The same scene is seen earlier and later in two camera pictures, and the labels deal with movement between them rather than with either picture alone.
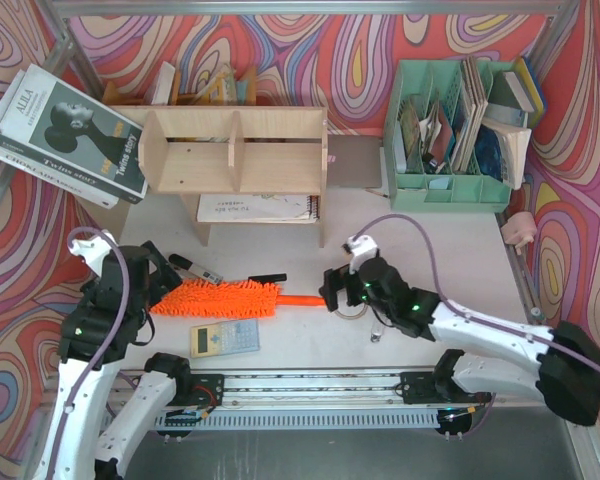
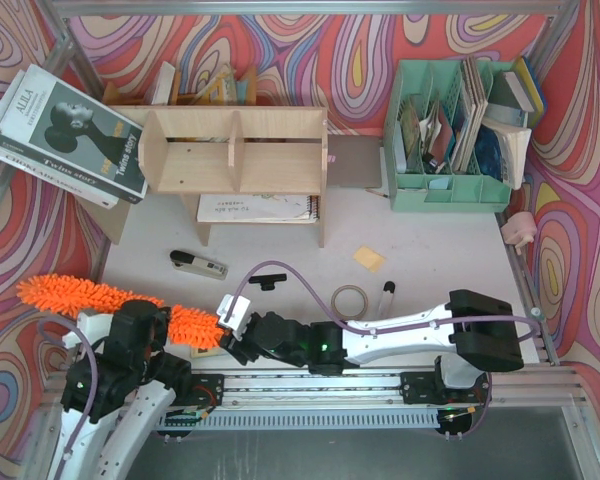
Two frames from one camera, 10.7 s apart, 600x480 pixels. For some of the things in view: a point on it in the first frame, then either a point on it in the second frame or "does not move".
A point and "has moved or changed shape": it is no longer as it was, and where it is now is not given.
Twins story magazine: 60,135 does not move
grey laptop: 354,161 does not move
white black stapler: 187,267 has moved or changed shape
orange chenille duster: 228,300 → 69,295
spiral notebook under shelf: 252,208 does not move
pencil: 376,192 does not move
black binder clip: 265,279 does not move
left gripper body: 161,270 → 156,332
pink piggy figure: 519,229 does not move
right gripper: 340,286 → 235,345
